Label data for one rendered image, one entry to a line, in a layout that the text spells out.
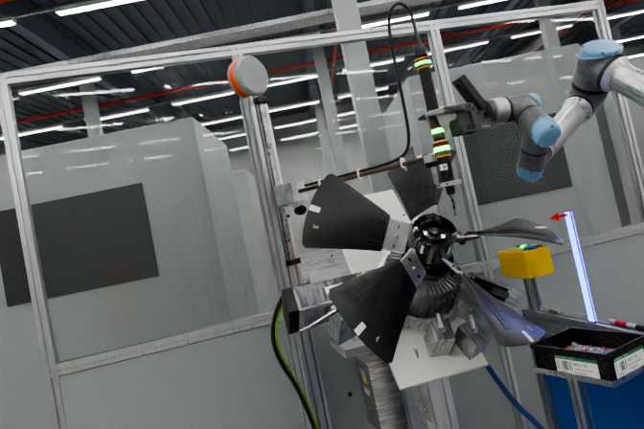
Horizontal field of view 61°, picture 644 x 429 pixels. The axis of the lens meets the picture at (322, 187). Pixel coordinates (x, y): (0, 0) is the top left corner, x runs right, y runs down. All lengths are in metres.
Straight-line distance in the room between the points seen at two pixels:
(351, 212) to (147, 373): 1.03
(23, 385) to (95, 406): 1.53
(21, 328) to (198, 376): 1.69
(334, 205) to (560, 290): 1.34
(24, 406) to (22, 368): 0.21
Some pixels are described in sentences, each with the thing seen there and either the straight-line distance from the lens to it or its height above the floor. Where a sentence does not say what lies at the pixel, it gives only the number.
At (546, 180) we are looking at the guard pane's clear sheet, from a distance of 2.59.
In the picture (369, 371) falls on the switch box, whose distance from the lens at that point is 1.78.
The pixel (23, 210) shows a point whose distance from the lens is 2.19.
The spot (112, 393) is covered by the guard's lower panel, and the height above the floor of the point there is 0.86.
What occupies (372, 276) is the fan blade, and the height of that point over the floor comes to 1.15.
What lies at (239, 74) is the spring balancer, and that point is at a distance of 2.01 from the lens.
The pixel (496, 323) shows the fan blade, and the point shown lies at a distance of 1.36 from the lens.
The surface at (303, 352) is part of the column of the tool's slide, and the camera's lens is 2.01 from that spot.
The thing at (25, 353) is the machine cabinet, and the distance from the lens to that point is 3.65.
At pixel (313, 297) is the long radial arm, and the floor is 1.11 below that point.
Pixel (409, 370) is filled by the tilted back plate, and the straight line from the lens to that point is 1.55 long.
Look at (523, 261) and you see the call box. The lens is 1.92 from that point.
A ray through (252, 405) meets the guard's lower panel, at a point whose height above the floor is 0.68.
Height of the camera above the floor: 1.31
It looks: 3 degrees up
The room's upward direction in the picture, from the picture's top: 12 degrees counter-clockwise
